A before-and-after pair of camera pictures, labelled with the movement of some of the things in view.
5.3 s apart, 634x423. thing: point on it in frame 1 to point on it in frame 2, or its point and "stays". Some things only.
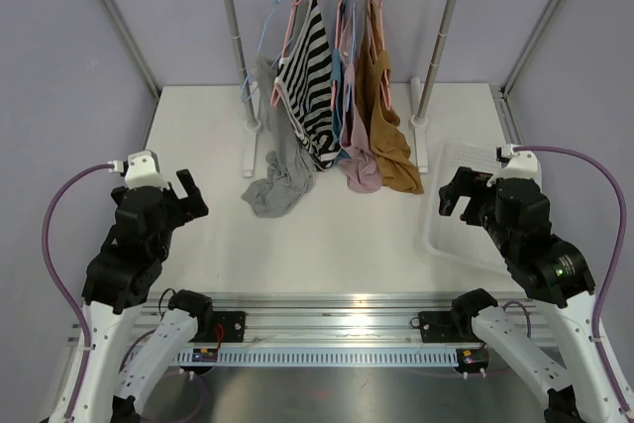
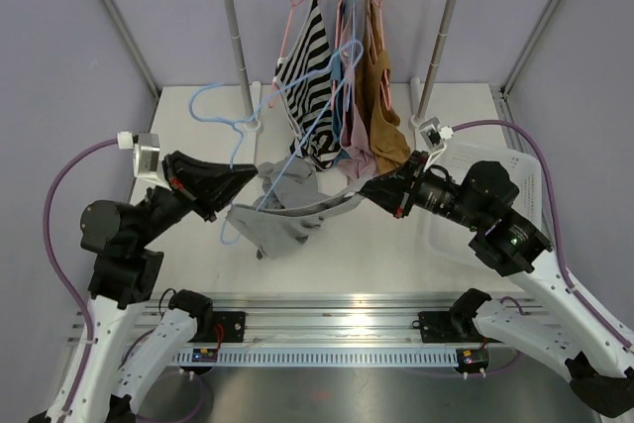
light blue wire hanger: (275, 2) to (261, 109)
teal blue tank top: (336, 75) stays
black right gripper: (466, 182) to (394, 192)
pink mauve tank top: (361, 167) stays
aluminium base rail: (305, 331) stays
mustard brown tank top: (389, 145) stays
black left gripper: (189, 207) to (209, 185)
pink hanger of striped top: (275, 90) stays
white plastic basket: (450, 235) stays
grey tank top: (288, 171) to (290, 205)
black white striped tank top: (304, 86) stays
